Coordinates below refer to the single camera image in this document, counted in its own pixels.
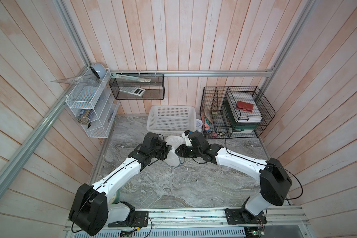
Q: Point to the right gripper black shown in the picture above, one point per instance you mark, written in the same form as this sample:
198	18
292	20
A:
182	152

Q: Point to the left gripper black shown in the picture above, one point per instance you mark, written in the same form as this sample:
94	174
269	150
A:
166	149

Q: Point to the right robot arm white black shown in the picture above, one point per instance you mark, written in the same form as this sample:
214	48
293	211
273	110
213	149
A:
273	178

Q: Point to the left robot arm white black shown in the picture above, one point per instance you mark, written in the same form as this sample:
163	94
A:
93	207

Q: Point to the colourful folders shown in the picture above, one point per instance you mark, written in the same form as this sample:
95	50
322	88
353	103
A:
208	121

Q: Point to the white perforated plastic basket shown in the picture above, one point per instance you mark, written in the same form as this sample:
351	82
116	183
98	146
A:
171	119

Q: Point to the white calculator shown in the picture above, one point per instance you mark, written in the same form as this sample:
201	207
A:
135	91

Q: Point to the white notebook stack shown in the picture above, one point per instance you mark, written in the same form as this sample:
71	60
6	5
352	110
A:
239	115

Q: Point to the red wallet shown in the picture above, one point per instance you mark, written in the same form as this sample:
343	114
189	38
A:
244	106

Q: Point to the green analog clock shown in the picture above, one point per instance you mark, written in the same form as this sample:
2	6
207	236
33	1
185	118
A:
115	198

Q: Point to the metal roll on shelf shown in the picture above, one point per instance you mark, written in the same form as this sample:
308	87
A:
84	117

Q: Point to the white ruler in basket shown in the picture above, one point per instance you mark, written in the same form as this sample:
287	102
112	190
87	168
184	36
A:
131	78

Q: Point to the clear triangle ruler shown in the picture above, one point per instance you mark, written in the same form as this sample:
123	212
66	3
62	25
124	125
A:
85	80

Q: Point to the grey round speaker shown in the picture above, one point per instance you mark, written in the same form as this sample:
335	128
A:
98	70

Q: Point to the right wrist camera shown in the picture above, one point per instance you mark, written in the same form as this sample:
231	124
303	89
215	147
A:
185	136

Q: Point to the black wire desk organizer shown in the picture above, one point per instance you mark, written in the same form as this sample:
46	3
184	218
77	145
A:
225	127

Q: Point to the black wire wall basket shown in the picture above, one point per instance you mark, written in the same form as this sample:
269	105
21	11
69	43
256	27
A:
155	90

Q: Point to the white wire wall shelf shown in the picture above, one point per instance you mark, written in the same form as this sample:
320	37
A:
100	99

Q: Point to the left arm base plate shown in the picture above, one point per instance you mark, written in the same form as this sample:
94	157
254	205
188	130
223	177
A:
137	219

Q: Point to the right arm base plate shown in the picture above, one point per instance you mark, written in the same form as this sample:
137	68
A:
243	217

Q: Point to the horizontal aluminium wall rail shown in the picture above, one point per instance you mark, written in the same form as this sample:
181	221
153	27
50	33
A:
200	73

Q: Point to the aluminium front rail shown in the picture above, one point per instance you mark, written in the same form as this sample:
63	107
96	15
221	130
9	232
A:
216	217

